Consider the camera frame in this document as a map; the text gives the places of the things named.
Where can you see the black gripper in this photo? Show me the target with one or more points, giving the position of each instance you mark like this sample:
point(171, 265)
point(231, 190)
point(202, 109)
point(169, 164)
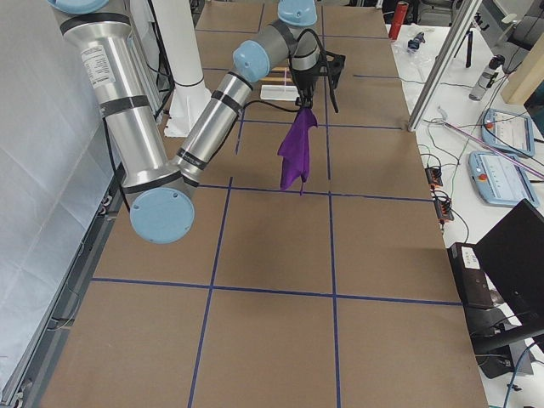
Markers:
point(305, 81)

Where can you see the purple towel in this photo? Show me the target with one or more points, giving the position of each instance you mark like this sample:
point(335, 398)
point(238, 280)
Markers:
point(295, 151)

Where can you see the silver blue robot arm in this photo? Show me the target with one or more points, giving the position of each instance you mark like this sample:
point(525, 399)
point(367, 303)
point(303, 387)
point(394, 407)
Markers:
point(158, 188)

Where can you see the white rack base tray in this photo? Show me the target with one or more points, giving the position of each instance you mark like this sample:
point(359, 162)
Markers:
point(279, 92)

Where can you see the left wooden rack rod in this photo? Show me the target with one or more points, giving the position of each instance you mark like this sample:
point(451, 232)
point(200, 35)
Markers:
point(277, 80)

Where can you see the dark blue cloth bundle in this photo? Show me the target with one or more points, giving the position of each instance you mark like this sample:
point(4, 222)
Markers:
point(415, 43)

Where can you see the red cylinder tube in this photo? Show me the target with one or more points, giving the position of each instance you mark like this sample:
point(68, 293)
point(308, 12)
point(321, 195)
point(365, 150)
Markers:
point(398, 19)

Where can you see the far orange connector block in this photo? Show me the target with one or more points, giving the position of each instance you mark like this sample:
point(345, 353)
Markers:
point(434, 177)

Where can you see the orange connector block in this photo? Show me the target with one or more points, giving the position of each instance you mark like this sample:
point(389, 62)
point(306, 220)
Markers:
point(442, 205)
point(434, 177)

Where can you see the near orange connector block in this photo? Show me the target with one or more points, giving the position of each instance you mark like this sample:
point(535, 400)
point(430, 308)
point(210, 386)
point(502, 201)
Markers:
point(442, 205)

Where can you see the far blue teach pendant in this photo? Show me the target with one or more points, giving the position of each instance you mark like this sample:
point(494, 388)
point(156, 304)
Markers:
point(509, 132)

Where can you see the blue teach pendant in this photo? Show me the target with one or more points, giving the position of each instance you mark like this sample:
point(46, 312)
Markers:
point(509, 132)
point(499, 181)

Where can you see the near blue teach pendant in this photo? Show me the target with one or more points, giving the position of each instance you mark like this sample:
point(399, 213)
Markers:
point(499, 181)

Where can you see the pink stick with green tip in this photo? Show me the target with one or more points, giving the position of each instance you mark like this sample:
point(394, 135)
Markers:
point(480, 142)

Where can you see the white curtain sheet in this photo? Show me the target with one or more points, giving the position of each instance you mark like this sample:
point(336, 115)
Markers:
point(54, 168)

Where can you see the black computer box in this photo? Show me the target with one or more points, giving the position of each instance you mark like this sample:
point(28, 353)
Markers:
point(471, 281)

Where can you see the black monitor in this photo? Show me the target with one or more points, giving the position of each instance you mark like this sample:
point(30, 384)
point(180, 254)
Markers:
point(511, 254)

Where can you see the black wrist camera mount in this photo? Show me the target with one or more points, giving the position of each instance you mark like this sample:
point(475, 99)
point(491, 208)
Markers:
point(332, 66)

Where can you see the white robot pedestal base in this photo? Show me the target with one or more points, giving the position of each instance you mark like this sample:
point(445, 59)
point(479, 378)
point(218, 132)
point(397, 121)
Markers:
point(190, 95)

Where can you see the aluminium frame post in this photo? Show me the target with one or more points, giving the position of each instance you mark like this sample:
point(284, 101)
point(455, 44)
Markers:
point(452, 41)

